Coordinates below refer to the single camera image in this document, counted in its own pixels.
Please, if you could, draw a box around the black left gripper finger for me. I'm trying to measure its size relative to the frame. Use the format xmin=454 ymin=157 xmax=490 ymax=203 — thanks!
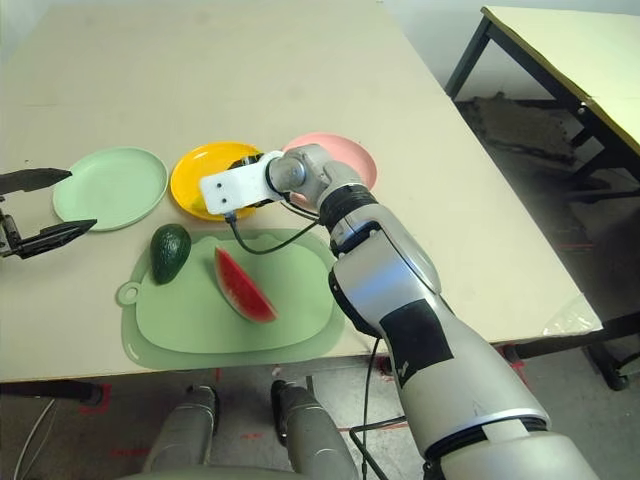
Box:
xmin=18 ymin=218 xmax=99 ymax=260
xmin=0 ymin=168 xmax=73 ymax=194

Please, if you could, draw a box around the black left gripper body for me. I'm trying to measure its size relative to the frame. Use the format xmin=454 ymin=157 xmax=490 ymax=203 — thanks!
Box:
xmin=0 ymin=197 xmax=24 ymax=258

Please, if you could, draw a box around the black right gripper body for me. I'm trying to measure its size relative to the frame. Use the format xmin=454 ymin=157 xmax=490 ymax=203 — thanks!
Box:
xmin=229 ymin=153 xmax=264 ymax=172

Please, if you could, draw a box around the dark green toy avocado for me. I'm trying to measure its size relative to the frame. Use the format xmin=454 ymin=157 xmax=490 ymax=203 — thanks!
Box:
xmin=150 ymin=223 xmax=193 ymax=286

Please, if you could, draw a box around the red toy watermelon slice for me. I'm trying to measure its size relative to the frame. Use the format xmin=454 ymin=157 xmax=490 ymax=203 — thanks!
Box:
xmin=214 ymin=246 xmax=279 ymax=324

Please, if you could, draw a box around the yellow plastic plate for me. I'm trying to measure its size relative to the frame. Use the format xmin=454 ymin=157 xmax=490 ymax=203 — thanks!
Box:
xmin=170 ymin=141 xmax=266 ymax=221

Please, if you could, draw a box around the light green plastic plate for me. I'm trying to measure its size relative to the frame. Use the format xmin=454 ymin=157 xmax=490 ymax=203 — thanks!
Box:
xmin=52 ymin=145 xmax=169 ymax=233

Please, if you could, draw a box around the pink plastic plate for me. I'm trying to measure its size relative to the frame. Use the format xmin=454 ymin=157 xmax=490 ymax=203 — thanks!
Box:
xmin=281 ymin=132 xmax=379 ymax=211

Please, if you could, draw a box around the black table foot beam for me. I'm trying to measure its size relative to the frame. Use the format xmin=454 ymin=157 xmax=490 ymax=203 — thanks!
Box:
xmin=0 ymin=379 xmax=104 ymax=407
xmin=499 ymin=299 xmax=640 ymax=392

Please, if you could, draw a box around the green cutting board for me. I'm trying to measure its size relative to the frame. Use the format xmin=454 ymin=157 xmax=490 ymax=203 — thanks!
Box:
xmin=115 ymin=228 xmax=346 ymax=372

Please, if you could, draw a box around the grey left robot leg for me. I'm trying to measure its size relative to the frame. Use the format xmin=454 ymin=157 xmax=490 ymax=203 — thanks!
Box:
xmin=142 ymin=383 xmax=221 ymax=474

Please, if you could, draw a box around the grey robot leg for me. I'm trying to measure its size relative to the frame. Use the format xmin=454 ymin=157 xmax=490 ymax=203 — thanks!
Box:
xmin=142 ymin=383 xmax=221 ymax=474
xmin=271 ymin=379 xmax=361 ymax=480

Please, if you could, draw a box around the brown rough floor mat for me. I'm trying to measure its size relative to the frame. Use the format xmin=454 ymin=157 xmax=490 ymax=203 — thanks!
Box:
xmin=452 ymin=92 xmax=596 ymax=166

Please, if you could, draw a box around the pale robot torso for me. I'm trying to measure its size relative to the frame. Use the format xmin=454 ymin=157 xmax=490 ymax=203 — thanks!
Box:
xmin=114 ymin=464 xmax=301 ymax=480

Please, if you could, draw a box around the grey right robot leg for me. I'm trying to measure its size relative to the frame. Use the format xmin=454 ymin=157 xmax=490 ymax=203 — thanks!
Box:
xmin=271 ymin=379 xmax=361 ymax=480

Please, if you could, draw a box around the black-framed yellow-topped table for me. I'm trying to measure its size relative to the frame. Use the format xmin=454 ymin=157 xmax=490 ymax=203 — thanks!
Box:
xmin=444 ymin=4 xmax=640 ymax=196

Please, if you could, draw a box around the clear plastic film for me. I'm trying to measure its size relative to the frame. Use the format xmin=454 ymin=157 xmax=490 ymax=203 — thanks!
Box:
xmin=542 ymin=294 xmax=604 ymax=336

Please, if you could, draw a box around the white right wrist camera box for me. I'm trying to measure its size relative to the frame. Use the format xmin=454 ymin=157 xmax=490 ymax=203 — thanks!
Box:
xmin=199 ymin=149 xmax=284 ymax=223

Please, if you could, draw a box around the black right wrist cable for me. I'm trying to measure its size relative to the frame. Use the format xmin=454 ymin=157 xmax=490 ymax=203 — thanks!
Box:
xmin=227 ymin=197 xmax=322 ymax=256

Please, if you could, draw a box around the white floor cable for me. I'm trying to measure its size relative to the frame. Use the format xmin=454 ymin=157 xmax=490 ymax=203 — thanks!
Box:
xmin=12 ymin=399 xmax=56 ymax=480

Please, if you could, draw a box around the black hanging cable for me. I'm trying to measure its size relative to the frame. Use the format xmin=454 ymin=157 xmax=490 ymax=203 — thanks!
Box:
xmin=348 ymin=334 xmax=407 ymax=480

